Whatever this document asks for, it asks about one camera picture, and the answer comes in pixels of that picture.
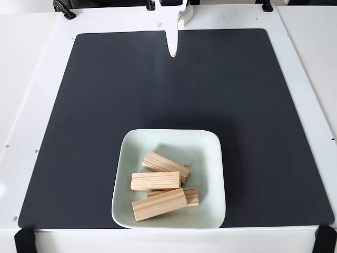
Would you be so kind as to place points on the grooved wooden block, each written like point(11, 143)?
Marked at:
point(155, 180)
point(158, 204)
point(168, 164)
point(191, 196)

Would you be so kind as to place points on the pale green square plate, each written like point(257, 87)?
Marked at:
point(210, 158)

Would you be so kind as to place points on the black base clamp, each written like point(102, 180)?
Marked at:
point(150, 4)

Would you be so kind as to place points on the black table clamp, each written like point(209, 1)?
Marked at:
point(267, 5)
point(63, 8)

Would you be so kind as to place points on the black rubber mat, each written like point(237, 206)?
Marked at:
point(79, 131)

